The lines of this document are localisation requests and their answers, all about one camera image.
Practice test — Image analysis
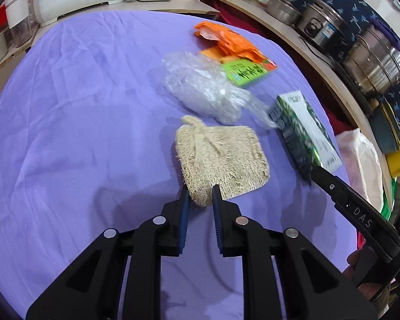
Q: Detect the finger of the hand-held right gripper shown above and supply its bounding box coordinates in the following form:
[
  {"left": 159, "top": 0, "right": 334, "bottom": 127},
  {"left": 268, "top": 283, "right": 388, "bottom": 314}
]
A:
[{"left": 311, "top": 167, "right": 350, "bottom": 205}]

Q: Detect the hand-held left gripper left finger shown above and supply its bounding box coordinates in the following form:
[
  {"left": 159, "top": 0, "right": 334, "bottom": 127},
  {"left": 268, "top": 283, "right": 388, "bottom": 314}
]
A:
[{"left": 26, "top": 185, "right": 191, "bottom": 320}]

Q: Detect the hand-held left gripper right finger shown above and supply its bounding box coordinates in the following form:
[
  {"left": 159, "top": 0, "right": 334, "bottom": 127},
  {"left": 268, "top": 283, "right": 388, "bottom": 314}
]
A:
[{"left": 211, "top": 184, "right": 378, "bottom": 320}]

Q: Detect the bin with white liner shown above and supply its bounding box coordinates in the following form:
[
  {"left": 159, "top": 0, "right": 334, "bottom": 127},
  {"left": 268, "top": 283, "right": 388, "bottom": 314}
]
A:
[{"left": 335, "top": 128, "right": 389, "bottom": 209}]

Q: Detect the green white carton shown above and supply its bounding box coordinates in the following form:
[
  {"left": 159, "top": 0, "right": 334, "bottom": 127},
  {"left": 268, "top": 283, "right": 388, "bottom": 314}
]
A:
[{"left": 268, "top": 91, "right": 343, "bottom": 181}]

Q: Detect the beige loofah pad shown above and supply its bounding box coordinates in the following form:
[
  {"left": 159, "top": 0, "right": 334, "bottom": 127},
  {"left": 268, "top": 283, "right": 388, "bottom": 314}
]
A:
[{"left": 175, "top": 115, "right": 270, "bottom": 207}]

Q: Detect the person's right hand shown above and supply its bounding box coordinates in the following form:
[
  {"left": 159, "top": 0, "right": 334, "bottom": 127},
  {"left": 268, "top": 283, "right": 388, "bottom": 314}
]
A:
[{"left": 346, "top": 250, "right": 390, "bottom": 304}]

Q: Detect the green plastic bag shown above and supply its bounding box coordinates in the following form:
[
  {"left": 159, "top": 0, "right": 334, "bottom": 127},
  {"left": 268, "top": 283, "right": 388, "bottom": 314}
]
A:
[{"left": 382, "top": 177, "right": 400, "bottom": 221}]

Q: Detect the yellow pot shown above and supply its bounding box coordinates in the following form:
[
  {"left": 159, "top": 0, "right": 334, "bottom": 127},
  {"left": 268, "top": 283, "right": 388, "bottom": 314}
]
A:
[{"left": 385, "top": 150, "right": 400, "bottom": 178}]

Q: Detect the purple tablecloth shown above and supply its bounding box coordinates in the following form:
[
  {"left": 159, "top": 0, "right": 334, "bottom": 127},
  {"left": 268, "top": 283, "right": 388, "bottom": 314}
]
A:
[{"left": 0, "top": 9, "right": 367, "bottom": 320}]

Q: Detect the steel steamer pot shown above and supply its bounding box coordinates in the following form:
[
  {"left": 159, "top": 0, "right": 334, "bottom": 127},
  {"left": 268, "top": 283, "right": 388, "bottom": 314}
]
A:
[{"left": 342, "top": 27, "right": 400, "bottom": 100}]

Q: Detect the translucent plastic bag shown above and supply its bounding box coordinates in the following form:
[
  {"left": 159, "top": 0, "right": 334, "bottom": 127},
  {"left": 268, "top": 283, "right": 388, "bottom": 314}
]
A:
[{"left": 162, "top": 51, "right": 275, "bottom": 130}]

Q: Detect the green label packet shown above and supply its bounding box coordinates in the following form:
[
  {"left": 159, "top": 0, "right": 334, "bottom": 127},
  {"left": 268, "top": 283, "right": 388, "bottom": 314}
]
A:
[{"left": 222, "top": 58, "right": 271, "bottom": 89}]

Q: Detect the wooden counter shelf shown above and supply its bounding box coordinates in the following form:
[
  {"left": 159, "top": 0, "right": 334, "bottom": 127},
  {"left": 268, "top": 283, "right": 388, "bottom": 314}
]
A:
[{"left": 197, "top": 0, "right": 394, "bottom": 207}]

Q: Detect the steel rice cooker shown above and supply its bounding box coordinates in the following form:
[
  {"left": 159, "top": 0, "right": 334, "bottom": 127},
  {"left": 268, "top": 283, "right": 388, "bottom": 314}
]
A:
[{"left": 295, "top": 0, "right": 349, "bottom": 52}]

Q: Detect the purple cloth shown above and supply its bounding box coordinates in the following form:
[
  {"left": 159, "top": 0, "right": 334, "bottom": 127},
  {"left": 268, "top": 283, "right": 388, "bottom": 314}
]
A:
[{"left": 373, "top": 17, "right": 400, "bottom": 61}]

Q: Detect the orange snack packet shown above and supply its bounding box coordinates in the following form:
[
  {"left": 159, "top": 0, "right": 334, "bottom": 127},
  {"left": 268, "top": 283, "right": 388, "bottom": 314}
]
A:
[{"left": 193, "top": 21, "right": 277, "bottom": 71}]

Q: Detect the steel bowl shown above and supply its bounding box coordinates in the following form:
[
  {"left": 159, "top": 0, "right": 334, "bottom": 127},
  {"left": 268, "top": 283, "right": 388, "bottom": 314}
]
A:
[{"left": 265, "top": 0, "right": 302, "bottom": 25}]

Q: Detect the red cloth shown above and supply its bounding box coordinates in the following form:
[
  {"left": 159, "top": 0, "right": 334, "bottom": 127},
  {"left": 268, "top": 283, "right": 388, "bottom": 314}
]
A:
[{"left": 213, "top": 2, "right": 354, "bottom": 135}]

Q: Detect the white tall cup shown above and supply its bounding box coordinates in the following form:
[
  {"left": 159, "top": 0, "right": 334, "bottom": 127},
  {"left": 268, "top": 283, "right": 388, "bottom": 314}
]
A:
[{"left": 5, "top": 2, "right": 38, "bottom": 48}]

